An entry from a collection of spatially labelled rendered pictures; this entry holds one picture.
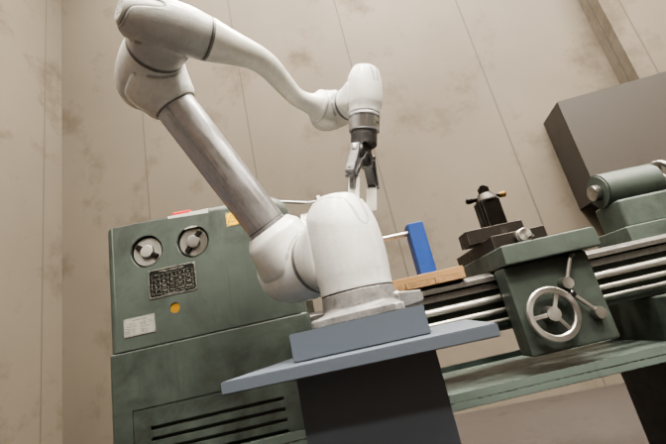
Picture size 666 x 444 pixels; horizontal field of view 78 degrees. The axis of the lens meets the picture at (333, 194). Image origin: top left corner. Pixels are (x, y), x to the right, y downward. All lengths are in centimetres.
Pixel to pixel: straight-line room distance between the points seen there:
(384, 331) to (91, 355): 425
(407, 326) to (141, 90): 77
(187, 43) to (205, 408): 98
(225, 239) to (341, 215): 61
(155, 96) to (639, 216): 165
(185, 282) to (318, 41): 371
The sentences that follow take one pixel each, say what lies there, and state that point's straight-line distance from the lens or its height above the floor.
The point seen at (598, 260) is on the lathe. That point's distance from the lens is 165.
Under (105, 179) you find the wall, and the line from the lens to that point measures 514.
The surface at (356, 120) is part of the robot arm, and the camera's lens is 117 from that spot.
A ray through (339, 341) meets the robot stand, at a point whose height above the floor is 77.
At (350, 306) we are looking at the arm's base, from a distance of 82.
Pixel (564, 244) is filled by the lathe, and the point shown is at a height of 89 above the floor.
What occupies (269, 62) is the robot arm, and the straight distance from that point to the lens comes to 107.
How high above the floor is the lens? 78
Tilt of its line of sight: 18 degrees up
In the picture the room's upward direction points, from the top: 13 degrees counter-clockwise
